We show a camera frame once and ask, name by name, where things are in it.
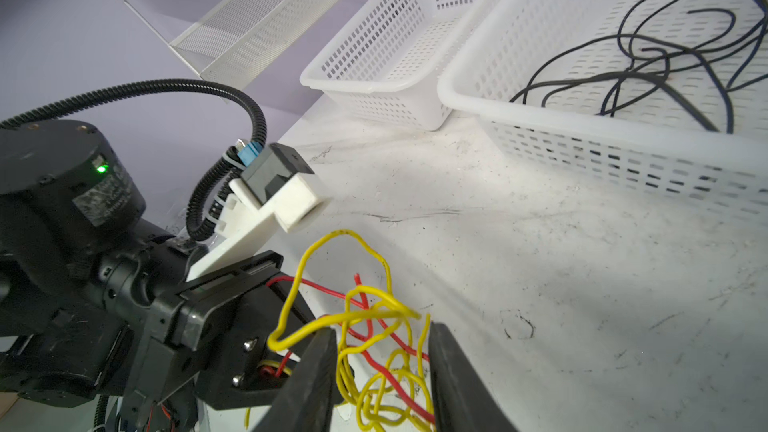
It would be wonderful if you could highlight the black cable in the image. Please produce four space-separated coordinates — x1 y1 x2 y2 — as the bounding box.
508 0 768 134

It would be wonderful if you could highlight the white mesh two-tier shelf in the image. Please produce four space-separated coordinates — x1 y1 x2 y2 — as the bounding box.
71 0 359 90

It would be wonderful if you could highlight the left white plastic basket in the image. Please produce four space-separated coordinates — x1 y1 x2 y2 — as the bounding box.
300 0 500 131

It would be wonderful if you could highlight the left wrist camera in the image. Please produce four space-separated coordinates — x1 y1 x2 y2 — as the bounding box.
186 143 331 281

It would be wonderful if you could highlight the middle white plastic basket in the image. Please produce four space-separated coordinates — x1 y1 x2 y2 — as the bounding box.
438 0 767 225

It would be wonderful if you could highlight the red cable bundle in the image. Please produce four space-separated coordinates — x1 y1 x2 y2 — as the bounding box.
260 272 436 427

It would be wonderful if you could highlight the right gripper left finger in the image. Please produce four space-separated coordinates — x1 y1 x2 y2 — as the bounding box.
252 328 337 432

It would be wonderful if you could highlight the white plastic basket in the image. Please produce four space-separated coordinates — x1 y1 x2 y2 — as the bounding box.
438 0 767 225
300 0 500 131

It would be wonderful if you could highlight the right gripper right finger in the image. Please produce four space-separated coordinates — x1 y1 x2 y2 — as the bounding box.
428 322 518 432

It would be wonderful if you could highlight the yellow cable bundle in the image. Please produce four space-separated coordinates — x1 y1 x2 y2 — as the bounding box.
242 229 436 432

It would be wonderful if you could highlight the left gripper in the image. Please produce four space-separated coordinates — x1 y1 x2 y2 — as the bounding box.
1 120 312 431

